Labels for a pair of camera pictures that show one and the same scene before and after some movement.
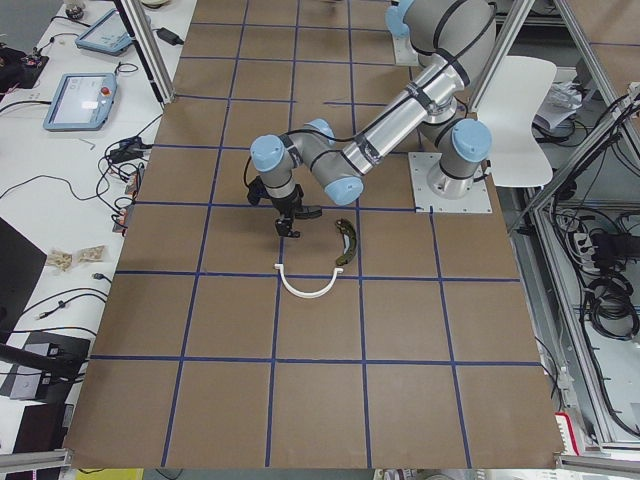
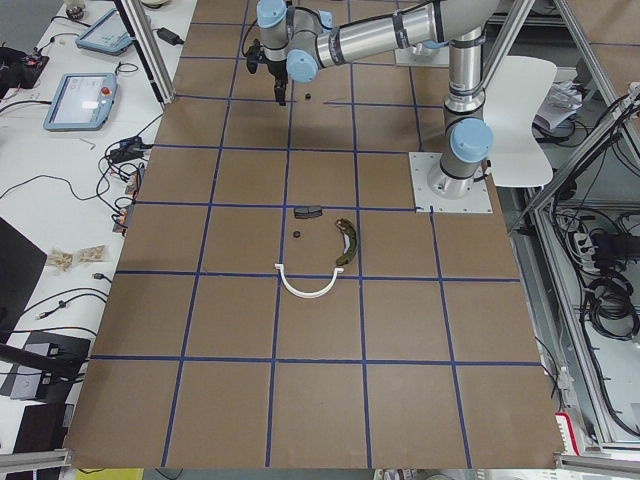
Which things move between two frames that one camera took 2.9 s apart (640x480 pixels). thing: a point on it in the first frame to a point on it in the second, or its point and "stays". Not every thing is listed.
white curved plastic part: (306, 294) stays
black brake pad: (308, 211) stays
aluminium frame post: (135, 17) stays
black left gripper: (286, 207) to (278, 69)
